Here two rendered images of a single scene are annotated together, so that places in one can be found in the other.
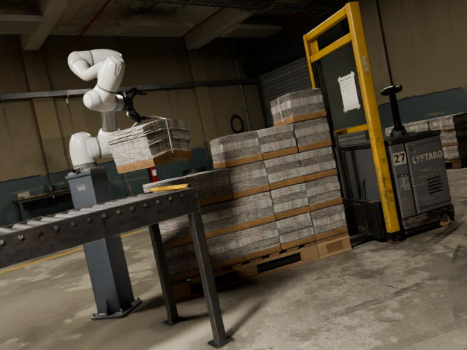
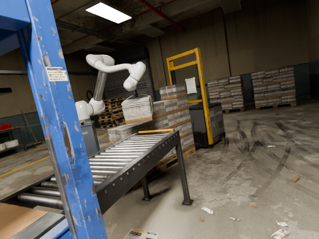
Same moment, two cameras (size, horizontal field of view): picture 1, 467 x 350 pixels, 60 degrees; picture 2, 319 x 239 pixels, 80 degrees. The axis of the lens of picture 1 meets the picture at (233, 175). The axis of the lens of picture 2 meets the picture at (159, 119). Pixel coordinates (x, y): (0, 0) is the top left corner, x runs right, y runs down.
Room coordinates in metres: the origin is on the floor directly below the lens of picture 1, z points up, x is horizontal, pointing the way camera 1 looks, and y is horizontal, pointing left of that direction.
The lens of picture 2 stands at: (0.39, 1.20, 1.22)
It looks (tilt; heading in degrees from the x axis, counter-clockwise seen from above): 8 degrees down; 333
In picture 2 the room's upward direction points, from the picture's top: 10 degrees counter-clockwise
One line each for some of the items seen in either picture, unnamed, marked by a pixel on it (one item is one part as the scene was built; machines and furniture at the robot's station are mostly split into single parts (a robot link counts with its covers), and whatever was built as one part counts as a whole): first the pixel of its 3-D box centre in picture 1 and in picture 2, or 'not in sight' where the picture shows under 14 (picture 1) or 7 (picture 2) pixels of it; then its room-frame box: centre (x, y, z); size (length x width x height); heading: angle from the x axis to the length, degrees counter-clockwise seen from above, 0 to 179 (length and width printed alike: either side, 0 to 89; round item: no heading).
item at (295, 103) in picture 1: (308, 173); (177, 120); (3.28, -0.61, 0.65); 0.39 x 0.30 x 1.29; 17
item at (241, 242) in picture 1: (231, 221); (151, 145); (3.07, 0.09, 0.42); 1.17 x 0.39 x 0.83; 107
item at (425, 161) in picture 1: (395, 182); (203, 123); (3.52, -1.38, 0.40); 0.69 x 0.55 x 0.80; 17
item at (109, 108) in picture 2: not in sight; (112, 112); (9.81, -1.00, 0.65); 1.33 x 0.94 x 1.30; 131
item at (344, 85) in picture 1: (342, 88); (187, 83); (3.42, -1.04, 1.28); 0.57 x 0.01 x 0.65; 17
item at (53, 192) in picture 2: not in sight; (58, 194); (1.52, 1.32, 0.77); 0.47 x 0.05 x 0.05; 37
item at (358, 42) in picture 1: (371, 119); (203, 97); (3.09, -1.12, 0.97); 0.09 x 0.09 x 1.75; 17
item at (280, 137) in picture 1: (269, 143); (164, 107); (3.20, -0.32, 0.95); 0.38 x 0.29 x 0.23; 16
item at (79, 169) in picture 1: (84, 168); (83, 121); (2.79, 1.00, 1.03); 0.22 x 0.18 x 0.06; 163
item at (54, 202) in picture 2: not in sight; (46, 201); (1.48, 1.37, 0.77); 0.47 x 0.05 x 0.05; 37
